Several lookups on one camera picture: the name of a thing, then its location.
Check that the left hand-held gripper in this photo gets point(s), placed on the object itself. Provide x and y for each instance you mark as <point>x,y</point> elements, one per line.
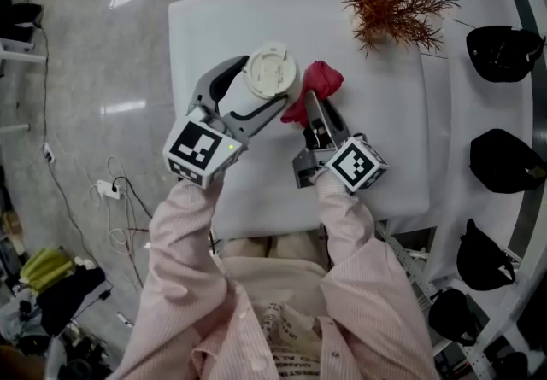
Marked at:
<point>196,147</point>

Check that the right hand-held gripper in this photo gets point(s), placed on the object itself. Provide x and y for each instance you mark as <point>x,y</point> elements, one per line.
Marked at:
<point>354,162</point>

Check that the red cloth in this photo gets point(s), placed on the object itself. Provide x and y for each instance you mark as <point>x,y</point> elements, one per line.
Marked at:
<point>322,79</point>

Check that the white lidded paper cup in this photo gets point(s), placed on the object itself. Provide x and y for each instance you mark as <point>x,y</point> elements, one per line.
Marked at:
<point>269,71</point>

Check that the person's left forearm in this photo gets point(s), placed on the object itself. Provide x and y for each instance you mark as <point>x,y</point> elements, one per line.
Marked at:
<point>184,233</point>

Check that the person's right forearm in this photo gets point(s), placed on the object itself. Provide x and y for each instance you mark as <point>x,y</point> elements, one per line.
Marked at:
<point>350,229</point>

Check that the white table with dark legs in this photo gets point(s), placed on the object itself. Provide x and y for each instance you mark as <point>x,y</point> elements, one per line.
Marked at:
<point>265,190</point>

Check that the person's legs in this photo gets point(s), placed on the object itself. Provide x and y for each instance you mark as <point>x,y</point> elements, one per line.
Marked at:
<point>278,248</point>

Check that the black cap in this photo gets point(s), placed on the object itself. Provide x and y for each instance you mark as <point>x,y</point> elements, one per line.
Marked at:
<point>478,258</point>
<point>500,160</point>
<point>500,54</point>
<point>453,318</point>

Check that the small white power strip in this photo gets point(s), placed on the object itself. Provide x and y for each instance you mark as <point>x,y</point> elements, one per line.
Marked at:
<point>49,153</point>

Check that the white side table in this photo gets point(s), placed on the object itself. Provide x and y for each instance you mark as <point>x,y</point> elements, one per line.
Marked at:
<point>21,56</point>

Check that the person's torso in pink shirt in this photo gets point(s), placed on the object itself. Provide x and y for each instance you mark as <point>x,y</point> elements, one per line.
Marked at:
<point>213,327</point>

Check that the black power adaptor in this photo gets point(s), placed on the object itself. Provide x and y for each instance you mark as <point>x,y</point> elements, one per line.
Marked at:
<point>105,295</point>

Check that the slim white power strip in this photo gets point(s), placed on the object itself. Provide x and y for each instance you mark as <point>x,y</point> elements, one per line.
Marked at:
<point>125,320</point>

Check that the yellow-green fabric bundle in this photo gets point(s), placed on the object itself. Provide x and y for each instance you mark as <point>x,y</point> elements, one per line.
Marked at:
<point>45,267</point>

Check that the perforated metal shelf post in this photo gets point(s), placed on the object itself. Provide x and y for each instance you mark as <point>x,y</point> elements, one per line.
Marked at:
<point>406,263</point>

